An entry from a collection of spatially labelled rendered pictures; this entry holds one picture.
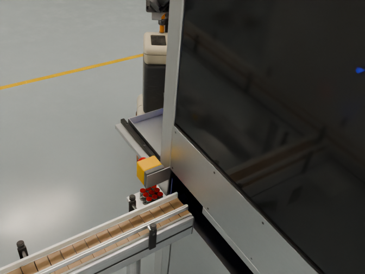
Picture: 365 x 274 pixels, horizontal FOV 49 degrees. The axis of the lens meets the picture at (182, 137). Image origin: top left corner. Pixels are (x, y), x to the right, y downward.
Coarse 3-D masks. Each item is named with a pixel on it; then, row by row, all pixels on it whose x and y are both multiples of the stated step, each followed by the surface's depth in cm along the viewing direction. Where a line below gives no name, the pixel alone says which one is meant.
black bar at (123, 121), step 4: (124, 120) 177; (124, 124) 175; (128, 124) 175; (128, 128) 173; (132, 128) 173; (132, 132) 171; (136, 136) 169; (136, 140) 169; (140, 140) 167; (140, 144) 167; (144, 144) 166; (144, 148) 164; (148, 148) 164; (148, 152) 162; (152, 152) 162
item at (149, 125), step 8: (152, 112) 181; (160, 112) 184; (128, 120) 176; (136, 120) 179; (144, 120) 181; (152, 120) 181; (160, 120) 182; (136, 128) 171; (144, 128) 176; (152, 128) 177; (160, 128) 177; (144, 136) 172; (152, 136) 173; (160, 136) 173; (152, 144) 169; (160, 144) 169; (160, 152) 165
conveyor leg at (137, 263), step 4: (140, 260) 140; (132, 264) 138; (136, 264) 138; (140, 264) 141; (128, 268) 140; (132, 268) 139; (136, 268) 140; (140, 268) 143; (128, 272) 142; (132, 272) 141; (136, 272) 141; (140, 272) 145
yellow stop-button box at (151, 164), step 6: (138, 162) 138; (144, 162) 138; (150, 162) 139; (156, 162) 139; (138, 168) 139; (144, 168) 136; (150, 168) 137; (156, 168) 137; (162, 168) 137; (138, 174) 141; (144, 174) 135; (144, 180) 137; (144, 186) 139
